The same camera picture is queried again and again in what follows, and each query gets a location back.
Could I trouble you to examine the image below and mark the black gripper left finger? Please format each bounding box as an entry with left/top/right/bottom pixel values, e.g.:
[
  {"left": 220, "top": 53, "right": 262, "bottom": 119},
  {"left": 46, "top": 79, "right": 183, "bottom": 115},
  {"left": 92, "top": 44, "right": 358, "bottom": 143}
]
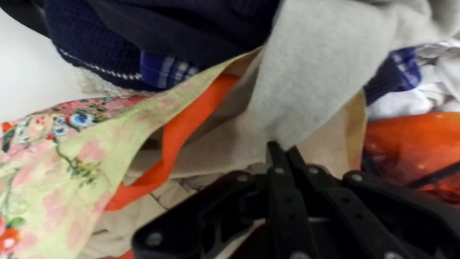
[{"left": 131, "top": 139, "right": 308, "bottom": 259}]

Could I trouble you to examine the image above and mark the blue plaid cloth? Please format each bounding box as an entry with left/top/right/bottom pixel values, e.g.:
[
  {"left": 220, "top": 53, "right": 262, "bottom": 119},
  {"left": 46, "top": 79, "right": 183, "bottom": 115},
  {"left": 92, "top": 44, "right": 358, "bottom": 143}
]
[{"left": 141, "top": 46, "right": 424, "bottom": 106}]

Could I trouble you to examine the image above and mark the pink floral shopping bag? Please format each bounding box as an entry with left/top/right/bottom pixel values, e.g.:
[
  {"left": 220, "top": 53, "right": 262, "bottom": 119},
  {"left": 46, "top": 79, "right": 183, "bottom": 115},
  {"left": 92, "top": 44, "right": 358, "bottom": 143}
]
[{"left": 0, "top": 47, "right": 371, "bottom": 259}]

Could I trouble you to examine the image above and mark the grey sweatshirt clothing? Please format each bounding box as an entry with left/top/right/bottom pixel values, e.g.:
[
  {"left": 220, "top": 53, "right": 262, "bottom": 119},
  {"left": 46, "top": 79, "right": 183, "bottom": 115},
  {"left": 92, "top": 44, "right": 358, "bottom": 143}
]
[{"left": 250, "top": 0, "right": 460, "bottom": 151}]

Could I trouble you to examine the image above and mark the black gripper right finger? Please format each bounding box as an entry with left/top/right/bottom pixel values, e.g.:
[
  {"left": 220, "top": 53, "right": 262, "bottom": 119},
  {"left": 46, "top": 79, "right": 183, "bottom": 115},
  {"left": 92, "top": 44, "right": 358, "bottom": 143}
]
[{"left": 286, "top": 140, "right": 460, "bottom": 259}]

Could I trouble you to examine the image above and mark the white cloth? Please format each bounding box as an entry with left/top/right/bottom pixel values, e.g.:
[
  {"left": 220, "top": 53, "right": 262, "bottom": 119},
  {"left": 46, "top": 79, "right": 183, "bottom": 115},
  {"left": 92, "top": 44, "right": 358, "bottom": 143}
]
[{"left": 365, "top": 37, "right": 460, "bottom": 120}]

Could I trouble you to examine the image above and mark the navy dark clothing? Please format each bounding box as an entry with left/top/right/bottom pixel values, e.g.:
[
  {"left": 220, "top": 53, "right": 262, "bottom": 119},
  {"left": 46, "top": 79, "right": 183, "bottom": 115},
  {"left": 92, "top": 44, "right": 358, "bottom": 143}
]
[{"left": 0, "top": 0, "right": 285, "bottom": 92}]

